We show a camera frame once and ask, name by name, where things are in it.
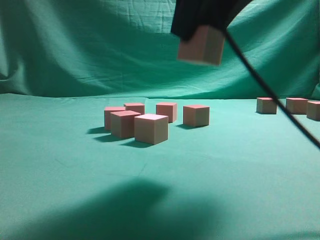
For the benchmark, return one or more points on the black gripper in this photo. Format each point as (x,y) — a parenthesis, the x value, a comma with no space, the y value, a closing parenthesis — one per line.
(190,14)

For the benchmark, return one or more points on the pink cube column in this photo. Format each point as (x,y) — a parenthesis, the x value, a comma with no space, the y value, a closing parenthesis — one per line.
(151,128)
(205,47)
(313,110)
(265,105)
(123,123)
(296,105)

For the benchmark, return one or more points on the pink cube placed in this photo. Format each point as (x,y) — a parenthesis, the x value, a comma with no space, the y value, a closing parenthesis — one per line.
(169,109)
(107,115)
(196,115)
(135,107)

